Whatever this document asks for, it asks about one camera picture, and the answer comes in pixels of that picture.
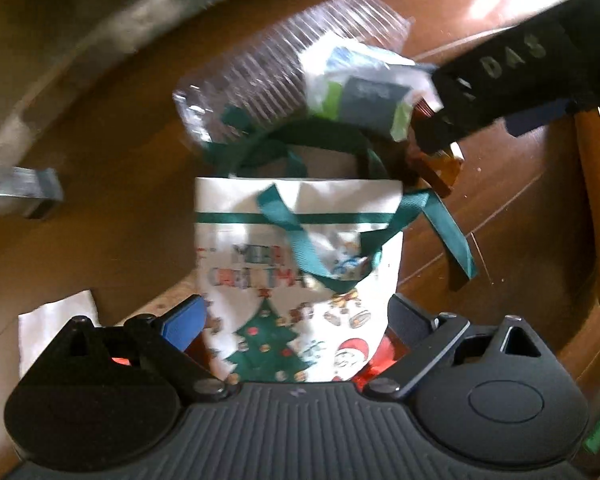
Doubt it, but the green white carton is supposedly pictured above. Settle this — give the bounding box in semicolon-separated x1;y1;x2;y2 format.
300;42;442;144

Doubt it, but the small brown bottle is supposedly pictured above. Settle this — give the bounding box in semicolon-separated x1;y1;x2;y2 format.
409;107;465;199

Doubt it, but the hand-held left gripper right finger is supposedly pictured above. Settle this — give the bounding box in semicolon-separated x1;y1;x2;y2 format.
362;294;551;403

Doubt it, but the white paper napkin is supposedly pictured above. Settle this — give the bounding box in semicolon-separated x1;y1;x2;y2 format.
18;288;99;382

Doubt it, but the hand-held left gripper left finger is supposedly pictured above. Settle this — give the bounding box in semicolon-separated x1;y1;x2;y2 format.
47;296;231;403

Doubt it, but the clear plastic bottle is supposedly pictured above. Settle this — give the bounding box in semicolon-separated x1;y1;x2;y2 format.
172;0;417;157

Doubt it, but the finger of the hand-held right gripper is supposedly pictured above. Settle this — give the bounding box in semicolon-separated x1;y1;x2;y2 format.
505;100;572;137

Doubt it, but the white christmas tote bag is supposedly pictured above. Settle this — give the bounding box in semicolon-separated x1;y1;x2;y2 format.
194;119;481;386

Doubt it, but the red orange plastic bag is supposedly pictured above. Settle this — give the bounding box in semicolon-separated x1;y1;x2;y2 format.
355;335;407;394

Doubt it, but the metal bench frame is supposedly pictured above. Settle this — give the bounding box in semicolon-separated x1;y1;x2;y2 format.
0;0;266;221

